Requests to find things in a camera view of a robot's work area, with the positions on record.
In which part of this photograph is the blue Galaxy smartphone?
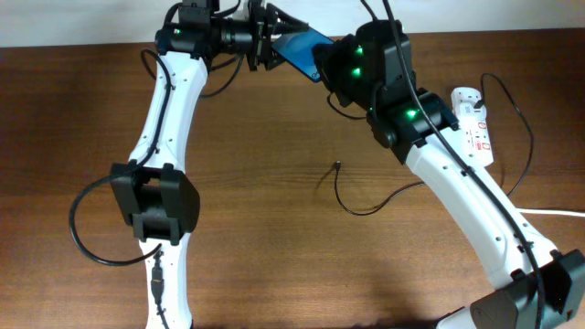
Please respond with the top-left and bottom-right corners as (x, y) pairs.
(271, 28), (334, 83)

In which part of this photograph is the black USB charging cable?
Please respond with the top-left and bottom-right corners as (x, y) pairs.
(334, 72), (535, 218)

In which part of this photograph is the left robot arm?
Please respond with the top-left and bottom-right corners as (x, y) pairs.
(111, 1), (308, 328)

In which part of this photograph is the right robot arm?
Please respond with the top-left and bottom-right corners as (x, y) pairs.
(312, 19), (584, 329)

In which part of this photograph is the white power strip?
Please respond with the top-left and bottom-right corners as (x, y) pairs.
(451, 87), (494, 167)

